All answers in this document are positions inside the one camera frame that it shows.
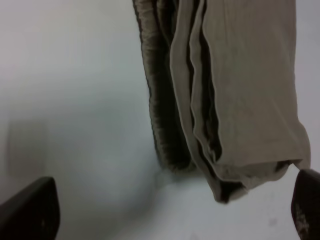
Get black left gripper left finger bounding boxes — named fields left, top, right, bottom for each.
left=0, top=176, right=61, bottom=240

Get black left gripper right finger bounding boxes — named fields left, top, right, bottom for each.
left=291, top=169, right=320, bottom=240

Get khaki shorts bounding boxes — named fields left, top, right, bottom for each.
left=132, top=0, right=311, bottom=204

